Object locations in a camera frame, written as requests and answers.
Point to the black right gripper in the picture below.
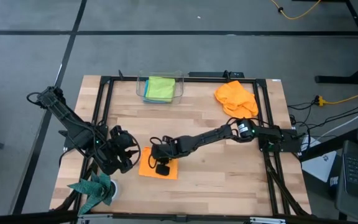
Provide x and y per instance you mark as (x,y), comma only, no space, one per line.
(166,149)

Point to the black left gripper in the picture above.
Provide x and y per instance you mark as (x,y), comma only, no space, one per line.
(122,144)

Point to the orange microfiber towel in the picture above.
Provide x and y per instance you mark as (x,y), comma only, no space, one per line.
(235,99)
(148,169)

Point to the teal microfiber towel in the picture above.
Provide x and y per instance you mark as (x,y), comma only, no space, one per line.
(145,93)

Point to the green microfiber towel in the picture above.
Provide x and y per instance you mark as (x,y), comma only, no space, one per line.
(160,88)

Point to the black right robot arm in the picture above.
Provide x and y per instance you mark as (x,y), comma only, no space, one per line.
(210,138)

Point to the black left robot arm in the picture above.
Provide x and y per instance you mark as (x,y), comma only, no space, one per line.
(67,121)

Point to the white plant pot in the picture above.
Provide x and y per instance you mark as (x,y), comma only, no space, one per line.
(115,189)

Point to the green artificial plant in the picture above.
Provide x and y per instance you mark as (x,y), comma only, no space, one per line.
(98,189)

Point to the clear plastic bin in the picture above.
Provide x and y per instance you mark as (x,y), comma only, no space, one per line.
(180,90)

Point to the white cardboard box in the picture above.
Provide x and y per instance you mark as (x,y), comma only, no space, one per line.
(319,166)

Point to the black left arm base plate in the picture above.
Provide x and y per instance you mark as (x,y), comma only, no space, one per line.
(68,143)

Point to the black aluminium table frame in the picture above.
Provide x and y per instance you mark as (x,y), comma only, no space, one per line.
(213,80)

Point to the silver metal bracket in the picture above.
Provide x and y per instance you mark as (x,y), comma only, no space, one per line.
(266,221)

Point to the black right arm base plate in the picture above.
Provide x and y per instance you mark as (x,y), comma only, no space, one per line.
(291,143)

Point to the black desk leg frame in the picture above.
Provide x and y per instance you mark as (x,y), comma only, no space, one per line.
(334,79)

